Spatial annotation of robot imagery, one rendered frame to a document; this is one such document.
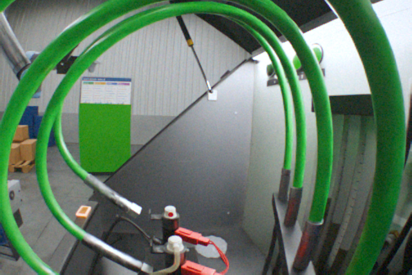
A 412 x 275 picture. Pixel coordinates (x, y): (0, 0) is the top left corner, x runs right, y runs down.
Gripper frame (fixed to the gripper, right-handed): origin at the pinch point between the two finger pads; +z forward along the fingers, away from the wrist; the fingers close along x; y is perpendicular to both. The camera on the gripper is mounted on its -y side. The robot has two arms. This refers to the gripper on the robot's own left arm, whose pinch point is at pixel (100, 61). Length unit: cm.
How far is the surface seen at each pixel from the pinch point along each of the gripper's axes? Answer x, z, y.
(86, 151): -247, 43, 133
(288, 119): 81, 10, 10
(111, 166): -230, 85, 160
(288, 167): 83, 11, 18
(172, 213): 74, -6, 26
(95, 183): 67, -15, 23
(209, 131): 52, 22, 20
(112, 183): 39, -3, 39
